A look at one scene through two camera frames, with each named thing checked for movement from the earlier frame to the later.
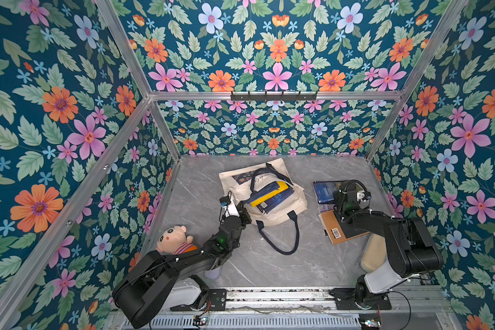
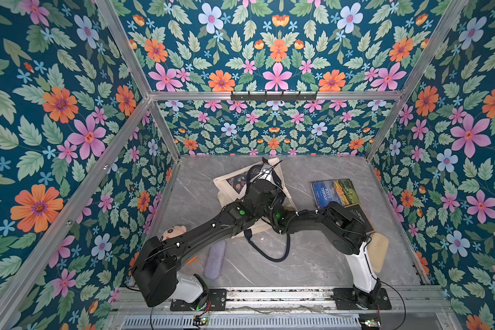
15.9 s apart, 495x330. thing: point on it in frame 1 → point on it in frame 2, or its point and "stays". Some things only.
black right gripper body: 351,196 → 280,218
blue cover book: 324,191 stays
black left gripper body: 240,221 → 269,199
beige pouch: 375,253 stays
